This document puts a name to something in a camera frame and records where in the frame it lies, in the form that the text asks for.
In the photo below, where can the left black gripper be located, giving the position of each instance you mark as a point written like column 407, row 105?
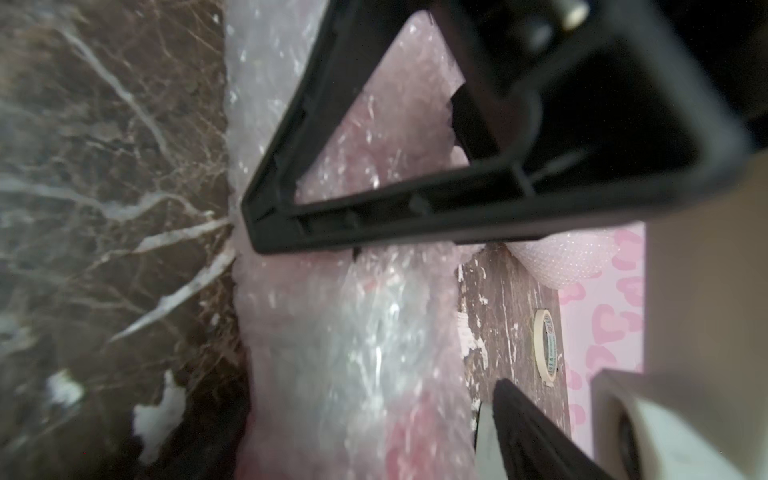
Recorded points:
column 727, row 38

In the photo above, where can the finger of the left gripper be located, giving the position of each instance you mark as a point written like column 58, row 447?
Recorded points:
column 617, row 121

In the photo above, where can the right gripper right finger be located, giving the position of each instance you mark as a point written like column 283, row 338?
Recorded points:
column 531, row 445

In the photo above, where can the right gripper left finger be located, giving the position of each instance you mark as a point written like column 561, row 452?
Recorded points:
column 190, row 439

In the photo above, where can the tape roll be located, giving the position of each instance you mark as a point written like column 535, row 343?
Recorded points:
column 545, row 342

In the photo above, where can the bubble wrap sheet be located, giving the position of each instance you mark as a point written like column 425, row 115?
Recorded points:
column 355, row 368
column 561, row 260

